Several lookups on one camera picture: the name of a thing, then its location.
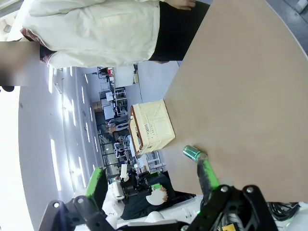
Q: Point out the person's left hand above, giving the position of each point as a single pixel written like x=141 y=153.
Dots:
x=184 y=3

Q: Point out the black trousers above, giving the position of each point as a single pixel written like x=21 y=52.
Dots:
x=173 y=31

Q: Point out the white round disc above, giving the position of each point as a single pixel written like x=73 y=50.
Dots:
x=156 y=198

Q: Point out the green drink can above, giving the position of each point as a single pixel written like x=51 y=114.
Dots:
x=193 y=152

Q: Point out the cream white zip jacket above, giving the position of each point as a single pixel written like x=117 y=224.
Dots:
x=96 y=31

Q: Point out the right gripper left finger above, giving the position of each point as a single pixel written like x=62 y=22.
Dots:
x=96 y=185

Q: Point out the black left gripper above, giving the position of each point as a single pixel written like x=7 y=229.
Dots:
x=128 y=187

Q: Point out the cream basket with brown rim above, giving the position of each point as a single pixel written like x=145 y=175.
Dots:
x=154 y=125

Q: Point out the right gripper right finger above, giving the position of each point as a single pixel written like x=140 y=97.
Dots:
x=207 y=178

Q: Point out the brown cardboard box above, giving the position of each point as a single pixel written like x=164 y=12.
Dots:
x=97 y=107

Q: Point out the metal shelf rack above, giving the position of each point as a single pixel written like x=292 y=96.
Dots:
x=120 y=96

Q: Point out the blurred person head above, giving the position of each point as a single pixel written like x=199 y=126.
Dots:
x=16 y=62

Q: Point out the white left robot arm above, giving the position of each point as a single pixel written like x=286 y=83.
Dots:
x=111 y=208

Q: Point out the white partition panel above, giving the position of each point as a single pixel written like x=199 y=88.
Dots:
x=124 y=75

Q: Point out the person in dark clothes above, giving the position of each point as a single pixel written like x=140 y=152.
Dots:
x=139 y=207

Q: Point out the red plaid shirt collar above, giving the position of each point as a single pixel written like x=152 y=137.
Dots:
x=31 y=36

